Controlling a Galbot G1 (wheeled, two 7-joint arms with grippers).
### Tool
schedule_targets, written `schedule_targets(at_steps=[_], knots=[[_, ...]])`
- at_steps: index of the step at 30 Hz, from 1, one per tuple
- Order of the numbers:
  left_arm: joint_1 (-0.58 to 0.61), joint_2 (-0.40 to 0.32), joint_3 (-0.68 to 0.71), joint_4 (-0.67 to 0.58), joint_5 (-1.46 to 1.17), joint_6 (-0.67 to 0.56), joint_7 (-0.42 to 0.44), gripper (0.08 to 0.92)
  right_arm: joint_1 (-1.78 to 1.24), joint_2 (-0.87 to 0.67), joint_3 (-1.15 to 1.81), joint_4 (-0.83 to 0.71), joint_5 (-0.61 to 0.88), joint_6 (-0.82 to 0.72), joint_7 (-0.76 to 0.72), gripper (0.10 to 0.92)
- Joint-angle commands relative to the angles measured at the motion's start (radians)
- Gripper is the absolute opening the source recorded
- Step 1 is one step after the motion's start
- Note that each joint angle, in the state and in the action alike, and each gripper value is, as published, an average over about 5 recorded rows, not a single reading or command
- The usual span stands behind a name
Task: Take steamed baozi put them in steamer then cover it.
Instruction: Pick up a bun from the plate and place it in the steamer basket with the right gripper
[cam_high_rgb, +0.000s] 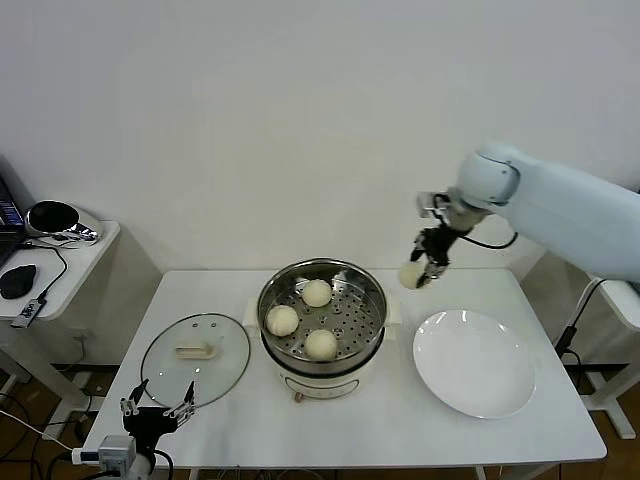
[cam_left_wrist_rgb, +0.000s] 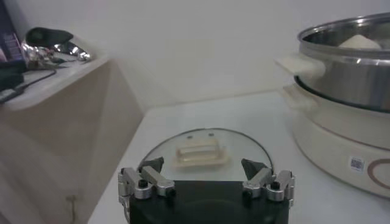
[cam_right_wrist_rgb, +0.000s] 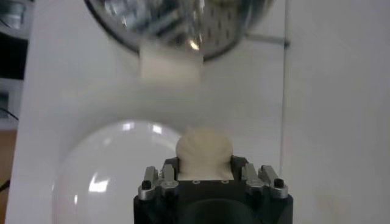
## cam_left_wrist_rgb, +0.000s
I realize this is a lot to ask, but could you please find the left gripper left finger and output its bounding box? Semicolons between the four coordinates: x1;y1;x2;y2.
118;156;176;214

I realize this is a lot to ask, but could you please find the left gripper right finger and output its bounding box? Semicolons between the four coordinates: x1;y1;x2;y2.
240;158;296;208

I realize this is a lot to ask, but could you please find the round glass pot lid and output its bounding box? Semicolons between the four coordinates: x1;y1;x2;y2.
138;127;274;182

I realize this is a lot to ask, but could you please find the white steamed baozi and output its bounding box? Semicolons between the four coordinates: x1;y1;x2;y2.
338;33;382;50

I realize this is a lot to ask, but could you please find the stainless steel steamer basket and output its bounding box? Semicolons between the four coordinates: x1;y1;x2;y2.
274;12;390;112

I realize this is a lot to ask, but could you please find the cream electric cooking pot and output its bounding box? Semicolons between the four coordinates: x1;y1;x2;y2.
282;83;390;198

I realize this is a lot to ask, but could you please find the white side table beige panel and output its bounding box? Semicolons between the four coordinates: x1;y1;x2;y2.
0;56;144;224

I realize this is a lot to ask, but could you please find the shiny chrome domed device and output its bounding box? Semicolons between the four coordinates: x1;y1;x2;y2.
20;27;92;69

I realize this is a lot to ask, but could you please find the open black laptop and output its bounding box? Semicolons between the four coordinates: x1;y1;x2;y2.
0;0;28;72

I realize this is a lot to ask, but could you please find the thin grey hanging cable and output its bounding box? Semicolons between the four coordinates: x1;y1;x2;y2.
65;194;80;224

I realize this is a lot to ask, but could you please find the black hub cable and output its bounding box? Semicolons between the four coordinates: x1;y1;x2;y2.
12;69;57;94

